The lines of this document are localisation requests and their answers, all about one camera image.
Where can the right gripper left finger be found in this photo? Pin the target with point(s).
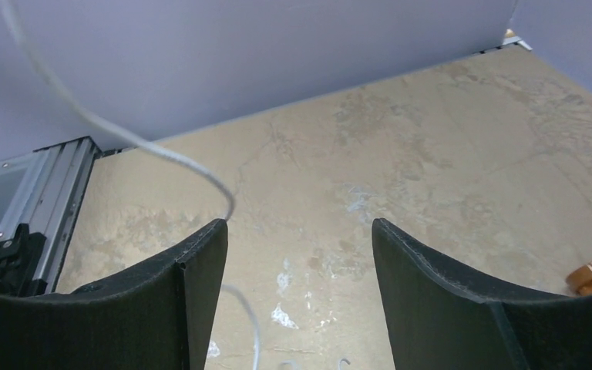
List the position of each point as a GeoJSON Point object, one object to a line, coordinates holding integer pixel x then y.
{"type": "Point", "coordinates": [156, 314]}

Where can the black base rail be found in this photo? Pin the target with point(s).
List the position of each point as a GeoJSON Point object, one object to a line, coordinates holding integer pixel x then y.
{"type": "Point", "coordinates": [40, 198]}

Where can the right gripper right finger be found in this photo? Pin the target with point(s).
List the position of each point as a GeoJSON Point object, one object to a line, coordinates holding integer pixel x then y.
{"type": "Point", "coordinates": [444, 314]}

